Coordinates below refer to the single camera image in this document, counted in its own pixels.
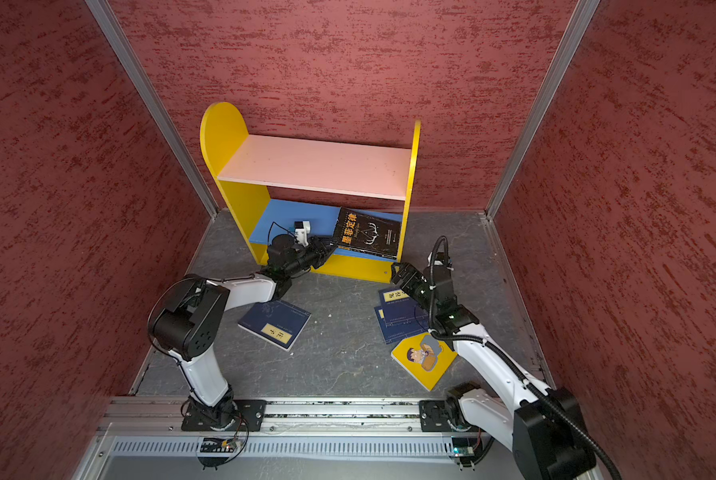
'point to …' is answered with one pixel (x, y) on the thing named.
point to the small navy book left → (275, 322)
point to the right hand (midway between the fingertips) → (397, 277)
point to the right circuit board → (464, 446)
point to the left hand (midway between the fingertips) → (343, 244)
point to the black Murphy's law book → (366, 233)
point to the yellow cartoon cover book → (426, 358)
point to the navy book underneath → (393, 332)
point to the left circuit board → (218, 445)
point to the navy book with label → (399, 306)
